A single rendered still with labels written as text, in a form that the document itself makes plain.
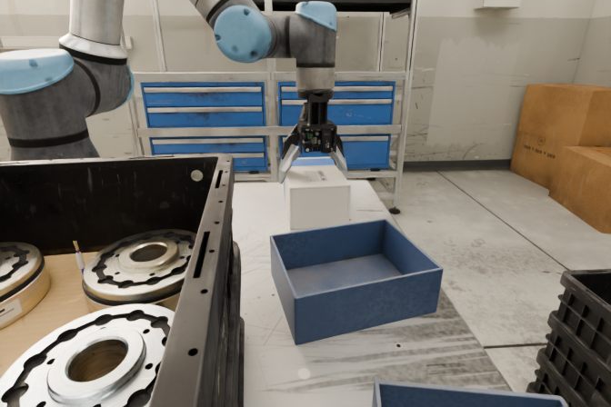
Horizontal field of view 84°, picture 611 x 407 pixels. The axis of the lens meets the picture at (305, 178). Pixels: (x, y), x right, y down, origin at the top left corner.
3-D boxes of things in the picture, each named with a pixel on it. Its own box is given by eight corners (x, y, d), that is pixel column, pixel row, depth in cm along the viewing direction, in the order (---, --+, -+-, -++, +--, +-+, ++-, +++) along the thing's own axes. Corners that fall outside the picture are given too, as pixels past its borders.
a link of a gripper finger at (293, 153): (269, 184, 69) (295, 147, 67) (268, 174, 74) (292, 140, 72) (282, 192, 69) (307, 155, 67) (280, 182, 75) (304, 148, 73)
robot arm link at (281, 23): (220, 11, 56) (285, 10, 55) (237, 15, 66) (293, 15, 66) (225, 61, 59) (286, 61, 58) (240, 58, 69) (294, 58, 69)
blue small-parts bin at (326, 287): (383, 253, 59) (385, 217, 57) (437, 312, 46) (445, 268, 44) (270, 273, 54) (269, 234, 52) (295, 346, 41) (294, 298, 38)
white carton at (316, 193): (283, 192, 86) (283, 158, 83) (329, 190, 88) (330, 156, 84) (289, 229, 67) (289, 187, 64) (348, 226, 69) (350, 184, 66)
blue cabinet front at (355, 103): (280, 170, 222) (277, 81, 203) (387, 167, 226) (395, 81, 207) (280, 171, 219) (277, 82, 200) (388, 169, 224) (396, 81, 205)
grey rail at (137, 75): (129, 80, 203) (127, 72, 201) (405, 79, 214) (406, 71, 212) (122, 81, 194) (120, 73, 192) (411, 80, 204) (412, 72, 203)
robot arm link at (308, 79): (294, 66, 68) (334, 66, 69) (294, 90, 70) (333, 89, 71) (297, 67, 61) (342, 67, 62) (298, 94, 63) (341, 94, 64)
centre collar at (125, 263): (127, 246, 32) (125, 240, 31) (183, 240, 32) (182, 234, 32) (110, 278, 27) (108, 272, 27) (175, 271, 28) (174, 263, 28)
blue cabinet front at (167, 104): (155, 172, 217) (140, 82, 198) (267, 170, 221) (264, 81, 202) (154, 173, 214) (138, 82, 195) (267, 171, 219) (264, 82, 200)
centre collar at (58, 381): (71, 339, 21) (68, 332, 21) (155, 327, 22) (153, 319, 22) (27, 416, 17) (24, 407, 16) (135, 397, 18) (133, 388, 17)
